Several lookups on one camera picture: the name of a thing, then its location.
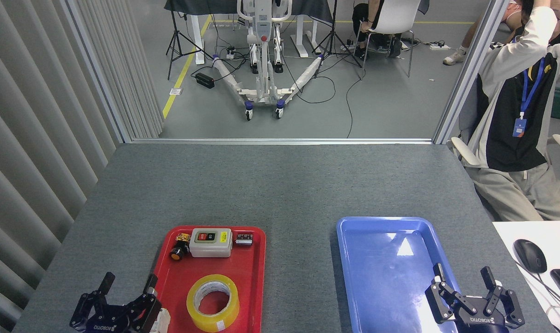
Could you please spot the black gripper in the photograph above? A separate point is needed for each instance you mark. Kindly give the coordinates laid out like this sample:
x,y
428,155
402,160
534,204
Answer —
x,y
111,323
481,323

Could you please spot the yellow tape roll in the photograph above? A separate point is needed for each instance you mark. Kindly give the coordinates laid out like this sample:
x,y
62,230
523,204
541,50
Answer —
x,y
199,319

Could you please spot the black computer mouse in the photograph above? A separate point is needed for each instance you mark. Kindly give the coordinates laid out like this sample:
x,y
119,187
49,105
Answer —
x,y
530,255

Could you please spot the black yellow push button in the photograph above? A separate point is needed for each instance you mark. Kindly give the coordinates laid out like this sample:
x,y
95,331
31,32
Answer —
x,y
179,252

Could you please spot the blue plastic tray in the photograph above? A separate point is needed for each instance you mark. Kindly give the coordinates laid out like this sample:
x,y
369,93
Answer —
x,y
386,286

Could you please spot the white side table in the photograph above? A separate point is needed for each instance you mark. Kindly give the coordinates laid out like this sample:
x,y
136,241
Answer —
x,y
557,240

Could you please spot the red plastic tray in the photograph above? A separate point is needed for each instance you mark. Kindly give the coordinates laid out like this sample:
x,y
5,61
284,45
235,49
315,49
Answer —
x,y
249,282

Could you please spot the small black electrical component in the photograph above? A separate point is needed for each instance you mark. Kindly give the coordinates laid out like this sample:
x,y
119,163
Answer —
x,y
243,239

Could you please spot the white office chair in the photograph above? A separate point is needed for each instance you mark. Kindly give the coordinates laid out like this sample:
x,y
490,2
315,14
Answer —
x,y
462,152

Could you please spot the grey vertical blinds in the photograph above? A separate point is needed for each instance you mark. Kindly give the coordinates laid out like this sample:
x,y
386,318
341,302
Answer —
x,y
30,138

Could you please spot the floor outlet plate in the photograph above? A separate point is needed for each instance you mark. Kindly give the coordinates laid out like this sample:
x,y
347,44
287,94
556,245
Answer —
x,y
175,91

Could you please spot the black box on floor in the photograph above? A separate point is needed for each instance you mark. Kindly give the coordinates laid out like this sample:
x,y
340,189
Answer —
x,y
205,80

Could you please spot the white power strip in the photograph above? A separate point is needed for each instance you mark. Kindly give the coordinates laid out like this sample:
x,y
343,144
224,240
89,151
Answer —
x,y
439,46

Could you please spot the white stand on wheels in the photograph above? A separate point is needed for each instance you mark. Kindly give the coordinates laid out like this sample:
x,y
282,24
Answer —
x,y
262,88

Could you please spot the black tripod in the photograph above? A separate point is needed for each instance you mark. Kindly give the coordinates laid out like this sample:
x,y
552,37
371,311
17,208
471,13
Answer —
x,y
174,39
334,34

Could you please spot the person on white chair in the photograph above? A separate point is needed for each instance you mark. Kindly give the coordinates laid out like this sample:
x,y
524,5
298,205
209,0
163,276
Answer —
x,y
360,23

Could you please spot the desk with dark cloth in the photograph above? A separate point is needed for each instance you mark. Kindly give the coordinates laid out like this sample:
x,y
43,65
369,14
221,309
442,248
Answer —
x,y
307,7

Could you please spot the white switch box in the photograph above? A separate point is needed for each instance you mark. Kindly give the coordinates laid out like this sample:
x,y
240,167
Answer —
x,y
210,247

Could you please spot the silver horizontal rail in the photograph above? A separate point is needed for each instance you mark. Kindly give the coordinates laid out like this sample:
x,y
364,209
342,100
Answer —
x,y
280,140

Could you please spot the silver post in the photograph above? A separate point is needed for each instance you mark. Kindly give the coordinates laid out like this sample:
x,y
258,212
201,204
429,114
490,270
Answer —
x,y
97,74
469,69

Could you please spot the person behind silver post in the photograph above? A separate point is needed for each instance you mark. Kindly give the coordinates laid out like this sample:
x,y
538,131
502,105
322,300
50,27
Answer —
x,y
455,56

